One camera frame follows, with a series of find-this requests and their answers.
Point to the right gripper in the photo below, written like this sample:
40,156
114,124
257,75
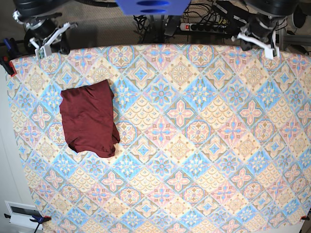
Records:
42,30

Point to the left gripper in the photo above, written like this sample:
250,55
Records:
259,31

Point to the dark red t-shirt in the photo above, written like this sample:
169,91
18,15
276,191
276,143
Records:
88,119

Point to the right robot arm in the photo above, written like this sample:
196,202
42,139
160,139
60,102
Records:
38,18

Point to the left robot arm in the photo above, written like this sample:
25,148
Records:
275,8

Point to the white power strip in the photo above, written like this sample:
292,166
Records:
202,28

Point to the blue orange clamp upper left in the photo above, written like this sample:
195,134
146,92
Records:
11,53

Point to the blue orange clamp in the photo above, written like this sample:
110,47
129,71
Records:
11,53
36,219

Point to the patterned tablecloth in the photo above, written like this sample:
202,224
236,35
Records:
213,140

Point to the blue orange clamp lower left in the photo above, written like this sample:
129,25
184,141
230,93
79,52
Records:
36,219

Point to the orange clamp lower right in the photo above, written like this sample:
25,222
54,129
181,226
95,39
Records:
305,218

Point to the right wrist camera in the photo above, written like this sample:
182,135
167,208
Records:
43,52

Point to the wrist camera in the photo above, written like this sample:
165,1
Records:
271,53
43,52

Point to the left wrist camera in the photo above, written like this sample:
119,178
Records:
271,53

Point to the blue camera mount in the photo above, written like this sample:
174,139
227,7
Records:
153,7

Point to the white wall vent box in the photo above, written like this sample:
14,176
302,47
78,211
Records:
20,215

